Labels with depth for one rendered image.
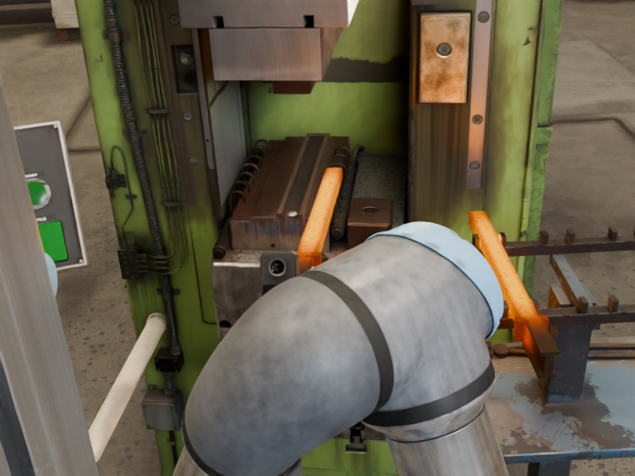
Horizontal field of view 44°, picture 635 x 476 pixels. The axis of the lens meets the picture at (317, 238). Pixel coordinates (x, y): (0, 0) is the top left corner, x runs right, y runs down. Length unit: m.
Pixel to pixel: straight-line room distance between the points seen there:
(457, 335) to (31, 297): 0.42
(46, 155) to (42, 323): 1.35
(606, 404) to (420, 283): 0.96
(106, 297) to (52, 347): 3.04
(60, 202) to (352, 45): 0.78
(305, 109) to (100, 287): 1.61
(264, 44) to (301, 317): 0.95
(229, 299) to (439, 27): 0.67
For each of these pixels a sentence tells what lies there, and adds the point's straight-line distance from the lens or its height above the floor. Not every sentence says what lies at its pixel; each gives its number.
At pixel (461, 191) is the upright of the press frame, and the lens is 1.67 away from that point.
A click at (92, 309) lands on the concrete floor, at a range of 3.22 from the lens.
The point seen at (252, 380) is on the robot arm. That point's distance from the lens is 0.54.
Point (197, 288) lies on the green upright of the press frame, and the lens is 1.88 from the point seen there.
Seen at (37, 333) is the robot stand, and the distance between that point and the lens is 0.23.
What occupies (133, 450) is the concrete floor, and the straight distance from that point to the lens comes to 2.56.
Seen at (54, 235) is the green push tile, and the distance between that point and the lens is 1.56.
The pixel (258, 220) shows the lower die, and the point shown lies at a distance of 1.58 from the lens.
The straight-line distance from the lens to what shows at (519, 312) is 1.22.
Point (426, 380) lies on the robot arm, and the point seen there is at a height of 1.34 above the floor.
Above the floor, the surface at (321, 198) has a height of 1.12.
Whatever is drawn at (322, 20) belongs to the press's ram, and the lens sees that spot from 1.41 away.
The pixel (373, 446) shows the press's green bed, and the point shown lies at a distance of 1.82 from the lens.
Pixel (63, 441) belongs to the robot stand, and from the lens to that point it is 0.25.
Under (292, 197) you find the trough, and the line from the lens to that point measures 1.65.
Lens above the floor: 1.72
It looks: 29 degrees down
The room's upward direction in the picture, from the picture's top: 3 degrees counter-clockwise
